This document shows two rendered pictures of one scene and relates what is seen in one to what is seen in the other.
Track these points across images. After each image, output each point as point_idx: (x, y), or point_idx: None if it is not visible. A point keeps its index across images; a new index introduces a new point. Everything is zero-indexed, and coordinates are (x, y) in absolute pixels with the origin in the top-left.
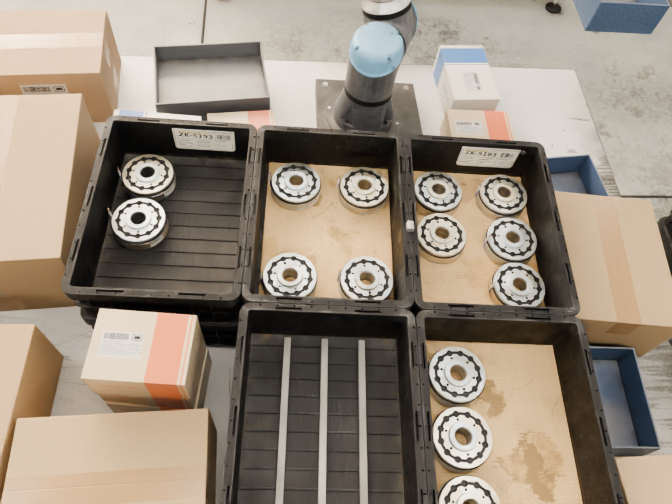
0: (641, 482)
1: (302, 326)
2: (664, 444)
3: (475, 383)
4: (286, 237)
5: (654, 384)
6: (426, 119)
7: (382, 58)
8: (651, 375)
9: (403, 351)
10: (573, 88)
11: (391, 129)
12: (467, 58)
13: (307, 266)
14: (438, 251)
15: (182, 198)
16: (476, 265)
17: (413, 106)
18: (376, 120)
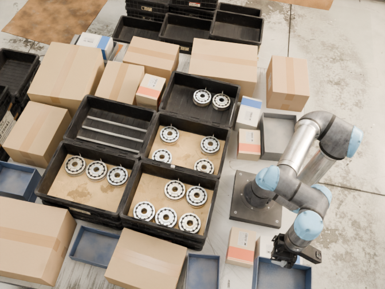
0: (56, 214)
1: None
2: (71, 272)
3: (112, 180)
4: (188, 140)
5: (95, 282)
6: (260, 231)
7: (259, 176)
8: (99, 283)
9: None
10: None
11: (248, 204)
12: None
13: (172, 140)
14: (167, 186)
15: (212, 112)
16: (160, 203)
17: (263, 221)
18: (247, 191)
